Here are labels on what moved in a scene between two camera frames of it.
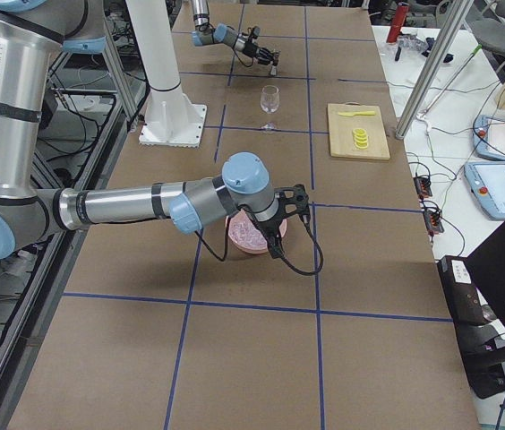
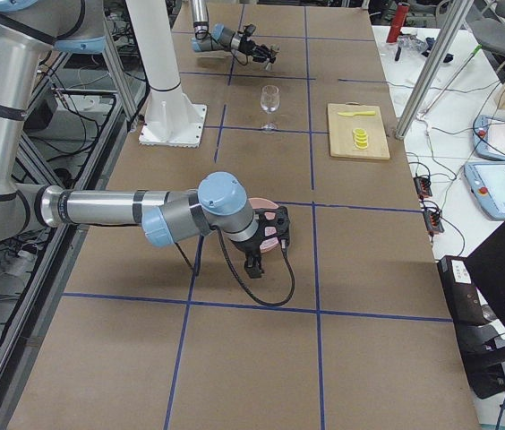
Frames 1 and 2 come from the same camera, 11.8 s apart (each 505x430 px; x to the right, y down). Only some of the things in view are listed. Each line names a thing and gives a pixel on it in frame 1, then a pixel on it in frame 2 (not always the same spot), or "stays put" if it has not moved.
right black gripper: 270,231 → 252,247
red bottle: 398,18 stays put
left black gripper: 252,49 stays put
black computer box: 478,327 stays put
